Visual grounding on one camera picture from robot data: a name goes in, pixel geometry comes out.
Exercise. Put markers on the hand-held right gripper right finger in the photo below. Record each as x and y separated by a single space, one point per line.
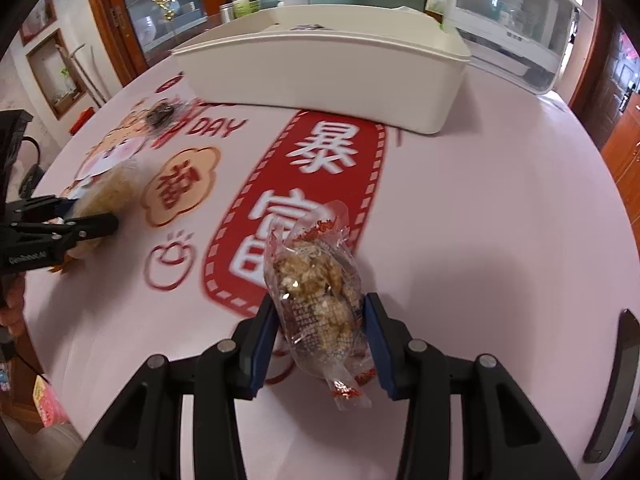
380 350

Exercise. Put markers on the clear red-printed nut crisp packet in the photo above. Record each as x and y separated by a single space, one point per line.
315 280

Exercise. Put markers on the small wooden picture frame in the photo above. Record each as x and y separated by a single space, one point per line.
37 17

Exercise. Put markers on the pink box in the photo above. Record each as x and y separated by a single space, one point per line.
47 400

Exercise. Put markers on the round puffed rice snack packet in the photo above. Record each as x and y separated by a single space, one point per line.
107 190

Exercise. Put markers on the clear dark snack packet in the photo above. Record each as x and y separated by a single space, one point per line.
162 110

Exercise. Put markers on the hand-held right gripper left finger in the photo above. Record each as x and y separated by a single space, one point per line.
260 355

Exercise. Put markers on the large wooden picture frame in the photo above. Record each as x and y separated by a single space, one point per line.
55 75

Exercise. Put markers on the wooden door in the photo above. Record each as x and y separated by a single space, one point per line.
622 150

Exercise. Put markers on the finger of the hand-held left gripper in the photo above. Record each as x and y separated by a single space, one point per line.
90 224
40 205

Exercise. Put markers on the wooden cabinet with glass doors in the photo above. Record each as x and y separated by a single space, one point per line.
135 20

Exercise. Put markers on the white plastic bin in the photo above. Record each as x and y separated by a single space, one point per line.
325 75

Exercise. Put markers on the person's left hand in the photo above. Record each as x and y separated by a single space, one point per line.
10 305

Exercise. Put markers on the metal tin can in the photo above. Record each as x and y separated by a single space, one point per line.
227 12

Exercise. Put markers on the white countertop sterilizer cabinet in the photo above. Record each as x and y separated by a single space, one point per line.
505 5

